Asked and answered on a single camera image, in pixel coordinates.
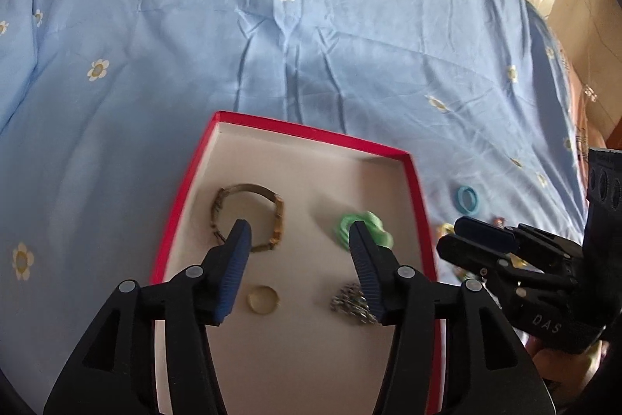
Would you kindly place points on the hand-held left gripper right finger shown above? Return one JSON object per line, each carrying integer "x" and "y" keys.
{"x": 365, "y": 271}

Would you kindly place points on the blue floral bed sheet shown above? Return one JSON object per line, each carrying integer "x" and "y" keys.
{"x": 291, "y": 45}

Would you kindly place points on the small red hair clip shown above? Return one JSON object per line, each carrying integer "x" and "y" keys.
{"x": 497, "y": 220}

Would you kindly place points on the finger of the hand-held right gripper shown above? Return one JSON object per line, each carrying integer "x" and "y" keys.
{"x": 486, "y": 232}
{"x": 466, "y": 252}

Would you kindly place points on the small yellow hair band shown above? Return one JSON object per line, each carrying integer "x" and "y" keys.
{"x": 517, "y": 262}

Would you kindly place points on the pink printed cloth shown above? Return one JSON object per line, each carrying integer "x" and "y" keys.
{"x": 585, "y": 118}

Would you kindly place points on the red cardboard box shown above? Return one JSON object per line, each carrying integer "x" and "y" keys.
{"x": 311, "y": 201}

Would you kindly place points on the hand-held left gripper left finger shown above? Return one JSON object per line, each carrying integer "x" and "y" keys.
{"x": 234, "y": 269}

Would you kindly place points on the person's right hand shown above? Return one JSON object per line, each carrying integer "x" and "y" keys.
{"x": 563, "y": 369}

